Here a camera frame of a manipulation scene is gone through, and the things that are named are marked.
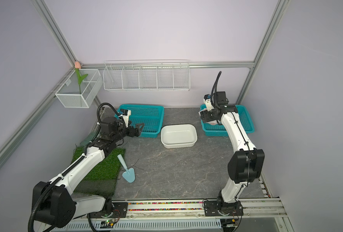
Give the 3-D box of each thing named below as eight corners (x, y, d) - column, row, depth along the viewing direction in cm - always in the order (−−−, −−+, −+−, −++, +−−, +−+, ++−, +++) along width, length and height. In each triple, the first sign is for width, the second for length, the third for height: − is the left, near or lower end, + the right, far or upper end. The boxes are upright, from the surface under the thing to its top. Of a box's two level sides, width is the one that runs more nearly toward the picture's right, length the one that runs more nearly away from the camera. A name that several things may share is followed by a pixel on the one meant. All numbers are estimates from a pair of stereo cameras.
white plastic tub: (160, 148, 99) (159, 143, 94) (162, 129, 109) (161, 123, 104) (196, 148, 99) (197, 144, 94) (194, 129, 109) (195, 123, 104)
